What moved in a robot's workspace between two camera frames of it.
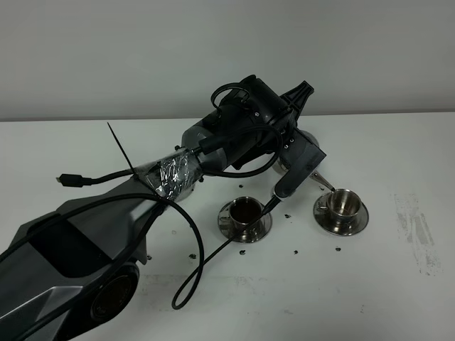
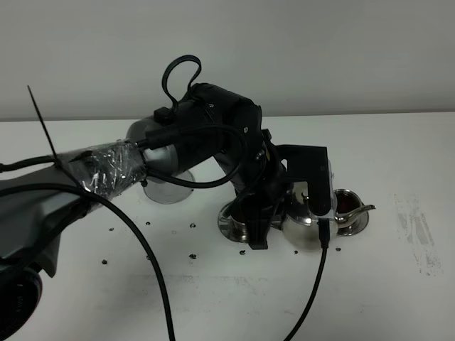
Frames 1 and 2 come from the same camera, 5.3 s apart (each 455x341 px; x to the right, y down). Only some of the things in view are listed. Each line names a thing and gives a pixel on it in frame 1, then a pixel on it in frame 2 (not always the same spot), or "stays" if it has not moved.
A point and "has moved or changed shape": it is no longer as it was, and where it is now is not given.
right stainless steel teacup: x=343 y=207 stays
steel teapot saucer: x=177 y=190 stays
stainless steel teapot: x=280 y=168 has moved or changed shape
